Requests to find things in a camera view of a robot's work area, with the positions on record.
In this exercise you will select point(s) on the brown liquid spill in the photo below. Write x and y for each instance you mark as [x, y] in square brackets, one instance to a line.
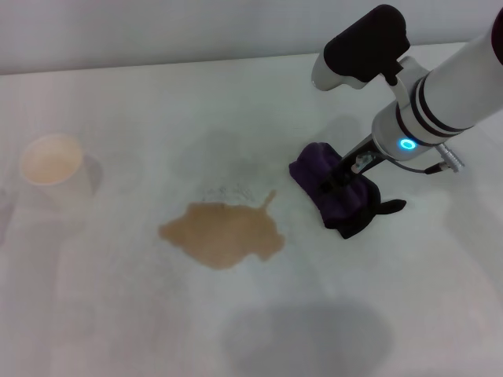
[224, 235]

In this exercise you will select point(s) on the black and white right wrist camera box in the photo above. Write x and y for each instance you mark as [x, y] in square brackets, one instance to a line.
[365, 43]

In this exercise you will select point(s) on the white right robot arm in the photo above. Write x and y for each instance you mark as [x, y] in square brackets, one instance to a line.
[452, 86]

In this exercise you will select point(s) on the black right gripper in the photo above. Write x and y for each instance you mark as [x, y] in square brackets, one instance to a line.
[359, 159]

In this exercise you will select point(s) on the white paper cup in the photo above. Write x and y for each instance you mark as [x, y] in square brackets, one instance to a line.
[51, 159]

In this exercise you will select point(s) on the silver ribbed connector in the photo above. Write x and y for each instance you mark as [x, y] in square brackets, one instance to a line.
[451, 155]

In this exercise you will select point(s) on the purple rag with black edge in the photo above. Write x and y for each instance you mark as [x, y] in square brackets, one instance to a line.
[310, 167]

